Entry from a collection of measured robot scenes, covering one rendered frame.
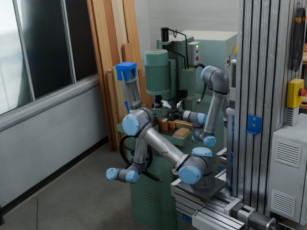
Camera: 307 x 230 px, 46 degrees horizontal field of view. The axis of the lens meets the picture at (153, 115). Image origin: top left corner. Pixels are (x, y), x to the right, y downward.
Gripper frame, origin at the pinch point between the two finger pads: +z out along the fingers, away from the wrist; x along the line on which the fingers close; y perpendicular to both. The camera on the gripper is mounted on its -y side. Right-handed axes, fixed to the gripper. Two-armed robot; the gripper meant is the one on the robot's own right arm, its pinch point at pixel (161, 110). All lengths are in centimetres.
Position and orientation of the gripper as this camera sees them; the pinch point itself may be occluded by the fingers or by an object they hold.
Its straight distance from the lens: 257.1
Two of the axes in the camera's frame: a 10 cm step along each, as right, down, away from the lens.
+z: -8.4, -1.7, 5.1
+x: 0.2, 9.4, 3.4
